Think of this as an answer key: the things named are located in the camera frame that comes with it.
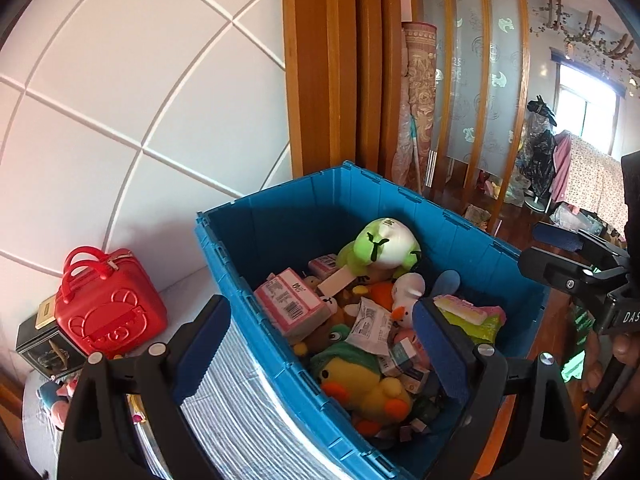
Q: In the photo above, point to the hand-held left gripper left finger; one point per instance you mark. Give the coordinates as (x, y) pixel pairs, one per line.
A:
(200, 360)

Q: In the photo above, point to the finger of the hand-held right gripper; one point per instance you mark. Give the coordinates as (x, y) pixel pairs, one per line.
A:
(555, 236)
(550, 267)

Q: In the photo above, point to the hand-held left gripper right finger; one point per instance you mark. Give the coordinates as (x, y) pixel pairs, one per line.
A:
(440, 355)

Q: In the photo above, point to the white plush toy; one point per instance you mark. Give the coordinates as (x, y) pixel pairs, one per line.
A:
(407, 290)

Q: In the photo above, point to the pink tissue pack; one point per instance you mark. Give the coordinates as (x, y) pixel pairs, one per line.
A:
(290, 305)

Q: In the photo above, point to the green frog plush toy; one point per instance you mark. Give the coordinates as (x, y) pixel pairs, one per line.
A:
(385, 240)

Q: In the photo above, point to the blue plush toy pink ears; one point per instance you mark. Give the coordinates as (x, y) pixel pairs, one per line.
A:
(49, 394)

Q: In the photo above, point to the blue plastic crate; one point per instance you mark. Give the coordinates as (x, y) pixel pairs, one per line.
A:
(280, 220)

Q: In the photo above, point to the person's right hand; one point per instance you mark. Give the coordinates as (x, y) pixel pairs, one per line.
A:
(597, 360)

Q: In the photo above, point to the small white blue box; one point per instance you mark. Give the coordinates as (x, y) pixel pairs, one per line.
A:
(417, 382)
(397, 357)

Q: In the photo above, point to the green plastic packet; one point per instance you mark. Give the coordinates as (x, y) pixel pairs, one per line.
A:
(480, 327)

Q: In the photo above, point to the pink white wipes packet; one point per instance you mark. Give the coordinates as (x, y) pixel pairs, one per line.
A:
(460, 309)

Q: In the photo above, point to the striped bed sheet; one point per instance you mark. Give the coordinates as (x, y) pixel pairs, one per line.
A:
(235, 410)

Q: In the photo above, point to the blue round plush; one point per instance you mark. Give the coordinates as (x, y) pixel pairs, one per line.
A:
(446, 282)

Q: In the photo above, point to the floral cloth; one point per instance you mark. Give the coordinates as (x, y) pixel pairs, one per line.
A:
(595, 170)

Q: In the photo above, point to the black plastic bag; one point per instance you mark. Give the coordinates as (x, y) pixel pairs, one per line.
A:
(540, 160)

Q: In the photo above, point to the white plastic packet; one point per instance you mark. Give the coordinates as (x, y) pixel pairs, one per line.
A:
(367, 325)

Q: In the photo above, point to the yellow duck plush toy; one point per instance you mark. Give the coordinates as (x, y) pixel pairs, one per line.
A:
(360, 385)

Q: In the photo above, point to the orange plush toy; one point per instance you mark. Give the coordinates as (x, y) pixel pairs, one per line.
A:
(380, 292)

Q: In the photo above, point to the red hard-shell suitcase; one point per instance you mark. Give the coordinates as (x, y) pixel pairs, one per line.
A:
(110, 315)

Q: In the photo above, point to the brown bear plush toy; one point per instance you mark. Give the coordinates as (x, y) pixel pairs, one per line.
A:
(325, 332)

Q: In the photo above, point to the white paper card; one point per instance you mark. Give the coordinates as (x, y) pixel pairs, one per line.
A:
(337, 282)

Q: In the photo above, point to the window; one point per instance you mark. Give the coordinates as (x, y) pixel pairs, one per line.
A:
(585, 110)

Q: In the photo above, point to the small pink box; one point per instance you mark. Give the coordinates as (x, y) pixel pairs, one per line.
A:
(325, 264)

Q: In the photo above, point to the black gift box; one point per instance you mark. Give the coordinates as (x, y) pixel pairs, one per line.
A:
(40, 355)

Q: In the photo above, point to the small yellow box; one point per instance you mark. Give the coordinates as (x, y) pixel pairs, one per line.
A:
(46, 315)

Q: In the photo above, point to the frosted glass partition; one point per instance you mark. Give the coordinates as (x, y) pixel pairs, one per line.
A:
(465, 60)

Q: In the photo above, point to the rolled patterned carpet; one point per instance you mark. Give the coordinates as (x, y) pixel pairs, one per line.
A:
(420, 90)

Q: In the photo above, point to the white padded headboard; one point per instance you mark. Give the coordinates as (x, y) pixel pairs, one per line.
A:
(125, 60)

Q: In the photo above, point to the wall vine decoration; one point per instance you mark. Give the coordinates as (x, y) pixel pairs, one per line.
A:
(590, 30)

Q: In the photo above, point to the wooden bed frame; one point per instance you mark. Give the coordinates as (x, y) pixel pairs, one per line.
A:
(320, 60)

